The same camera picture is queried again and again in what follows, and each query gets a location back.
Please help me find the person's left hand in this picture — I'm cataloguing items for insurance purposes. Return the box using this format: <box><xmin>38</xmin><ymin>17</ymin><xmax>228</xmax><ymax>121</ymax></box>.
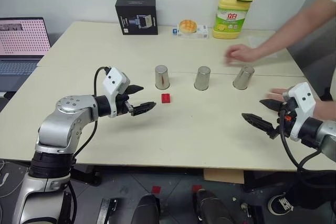
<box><xmin>267</xmin><ymin>88</ymin><xmax>290</xmax><ymax>102</ymax></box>

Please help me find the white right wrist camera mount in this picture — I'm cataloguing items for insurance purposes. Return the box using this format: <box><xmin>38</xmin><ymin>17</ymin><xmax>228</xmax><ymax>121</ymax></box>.
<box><xmin>282</xmin><ymin>82</ymin><xmax>316</xmax><ymax>142</ymax></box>

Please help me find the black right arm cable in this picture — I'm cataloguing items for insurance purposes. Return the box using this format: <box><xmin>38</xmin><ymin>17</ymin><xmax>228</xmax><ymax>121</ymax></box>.
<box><xmin>277</xmin><ymin>110</ymin><xmax>324</xmax><ymax>174</ymax></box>

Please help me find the steel cup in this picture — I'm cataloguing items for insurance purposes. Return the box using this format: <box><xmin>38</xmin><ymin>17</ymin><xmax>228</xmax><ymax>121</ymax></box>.
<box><xmin>193</xmin><ymin>66</ymin><xmax>212</xmax><ymax>91</ymax></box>
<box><xmin>232</xmin><ymin>65</ymin><xmax>255</xmax><ymax>90</ymax></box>
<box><xmin>154</xmin><ymin>65</ymin><xmax>171</xmax><ymax>90</ymax></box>

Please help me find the golden bread bun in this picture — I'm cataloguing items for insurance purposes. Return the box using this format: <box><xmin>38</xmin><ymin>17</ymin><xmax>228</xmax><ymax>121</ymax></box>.
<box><xmin>177</xmin><ymin>19</ymin><xmax>198</xmax><ymax>35</ymax></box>

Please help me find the white and blue packet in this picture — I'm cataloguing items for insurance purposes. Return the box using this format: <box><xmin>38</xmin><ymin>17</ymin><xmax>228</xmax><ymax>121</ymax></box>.
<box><xmin>172</xmin><ymin>24</ymin><xmax>209</xmax><ymax>39</ymax></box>

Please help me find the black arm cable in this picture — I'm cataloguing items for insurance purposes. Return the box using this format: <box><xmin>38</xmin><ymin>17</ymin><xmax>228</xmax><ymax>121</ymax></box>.
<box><xmin>70</xmin><ymin>66</ymin><xmax>111</xmax><ymax>166</ymax></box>
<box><xmin>277</xmin><ymin>110</ymin><xmax>324</xmax><ymax>174</ymax></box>

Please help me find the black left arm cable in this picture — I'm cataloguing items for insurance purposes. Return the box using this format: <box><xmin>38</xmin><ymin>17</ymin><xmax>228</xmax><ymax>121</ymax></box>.
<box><xmin>70</xmin><ymin>66</ymin><xmax>111</xmax><ymax>166</ymax></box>

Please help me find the grey metal bracket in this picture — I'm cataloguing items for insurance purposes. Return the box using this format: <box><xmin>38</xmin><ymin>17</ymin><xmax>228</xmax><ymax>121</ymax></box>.
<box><xmin>96</xmin><ymin>197</ymin><xmax>119</xmax><ymax>224</ymax></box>

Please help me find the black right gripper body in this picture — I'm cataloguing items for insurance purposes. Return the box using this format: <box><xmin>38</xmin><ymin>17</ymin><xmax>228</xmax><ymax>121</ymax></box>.
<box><xmin>268</xmin><ymin>100</ymin><xmax>297</xmax><ymax>139</ymax></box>

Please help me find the person's right hand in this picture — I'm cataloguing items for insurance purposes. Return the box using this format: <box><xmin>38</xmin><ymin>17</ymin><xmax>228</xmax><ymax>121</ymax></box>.
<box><xmin>224</xmin><ymin>44</ymin><xmax>260</xmax><ymax>65</ymax></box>

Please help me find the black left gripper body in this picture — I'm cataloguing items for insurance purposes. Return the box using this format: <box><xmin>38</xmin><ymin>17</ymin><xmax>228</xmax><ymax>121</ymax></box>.
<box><xmin>114</xmin><ymin>87</ymin><xmax>135</xmax><ymax>116</ymax></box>

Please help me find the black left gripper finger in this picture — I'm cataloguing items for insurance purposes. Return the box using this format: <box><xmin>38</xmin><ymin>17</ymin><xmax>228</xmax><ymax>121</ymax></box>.
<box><xmin>125</xmin><ymin>84</ymin><xmax>145</xmax><ymax>95</ymax></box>
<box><xmin>130</xmin><ymin>101</ymin><xmax>158</xmax><ymax>117</ymax></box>

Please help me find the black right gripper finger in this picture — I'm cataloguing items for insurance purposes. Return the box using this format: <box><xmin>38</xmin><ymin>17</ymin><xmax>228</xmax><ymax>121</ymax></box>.
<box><xmin>259</xmin><ymin>99</ymin><xmax>283</xmax><ymax>112</ymax></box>
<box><xmin>241</xmin><ymin>113</ymin><xmax>277</xmax><ymax>135</ymax></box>

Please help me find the dark rounded shape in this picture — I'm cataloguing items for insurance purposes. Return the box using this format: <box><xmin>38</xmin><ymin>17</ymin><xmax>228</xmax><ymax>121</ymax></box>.
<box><xmin>192</xmin><ymin>189</ymin><xmax>233</xmax><ymax>224</ymax></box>
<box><xmin>137</xmin><ymin>193</ymin><xmax>161</xmax><ymax>224</ymax></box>

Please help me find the open laptop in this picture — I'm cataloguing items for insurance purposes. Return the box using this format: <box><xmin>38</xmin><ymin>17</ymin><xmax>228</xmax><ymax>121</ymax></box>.
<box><xmin>0</xmin><ymin>17</ymin><xmax>52</xmax><ymax>93</ymax></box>

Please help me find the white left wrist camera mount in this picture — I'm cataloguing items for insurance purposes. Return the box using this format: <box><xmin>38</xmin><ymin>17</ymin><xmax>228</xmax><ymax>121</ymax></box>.
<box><xmin>101</xmin><ymin>67</ymin><xmax>131</xmax><ymax>119</ymax></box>

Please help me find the yellow detergent pump bottle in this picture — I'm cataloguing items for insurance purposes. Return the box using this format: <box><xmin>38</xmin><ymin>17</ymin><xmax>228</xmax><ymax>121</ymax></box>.
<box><xmin>212</xmin><ymin>0</ymin><xmax>249</xmax><ymax>39</ymax></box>

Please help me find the person's black trouser leg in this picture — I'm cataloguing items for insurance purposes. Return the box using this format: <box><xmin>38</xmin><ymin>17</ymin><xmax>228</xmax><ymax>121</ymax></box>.
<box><xmin>285</xmin><ymin>170</ymin><xmax>336</xmax><ymax>207</ymax></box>

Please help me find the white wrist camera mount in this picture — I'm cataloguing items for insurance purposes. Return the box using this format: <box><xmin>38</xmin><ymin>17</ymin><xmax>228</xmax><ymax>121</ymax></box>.
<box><xmin>101</xmin><ymin>67</ymin><xmax>131</xmax><ymax>119</ymax></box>
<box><xmin>282</xmin><ymin>82</ymin><xmax>316</xmax><ymax>142</ymax></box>

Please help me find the black and white shoe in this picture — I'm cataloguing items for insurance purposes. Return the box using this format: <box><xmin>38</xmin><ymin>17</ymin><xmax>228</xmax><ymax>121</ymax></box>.
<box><xmin>267</xmin><ymin>193</ymin><xmax>295</xmax><ymax>216</ymax></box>

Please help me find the black product box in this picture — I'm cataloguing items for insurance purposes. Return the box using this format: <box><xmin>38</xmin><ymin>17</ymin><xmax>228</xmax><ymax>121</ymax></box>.
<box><xmin>114</xmin><ymin>0</ymin><xmax>159</xmax><ymax>36</ymax></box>

